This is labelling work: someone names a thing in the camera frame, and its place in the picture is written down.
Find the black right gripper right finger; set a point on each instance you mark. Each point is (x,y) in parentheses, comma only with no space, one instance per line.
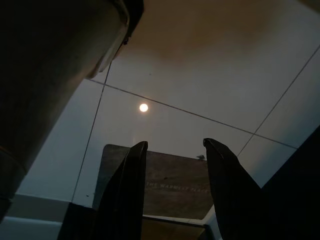
(232,200)

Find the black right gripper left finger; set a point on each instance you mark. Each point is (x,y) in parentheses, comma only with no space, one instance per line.
(125,200)

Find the grey robot leg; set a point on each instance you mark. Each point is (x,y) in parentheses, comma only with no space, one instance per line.
(50,75)

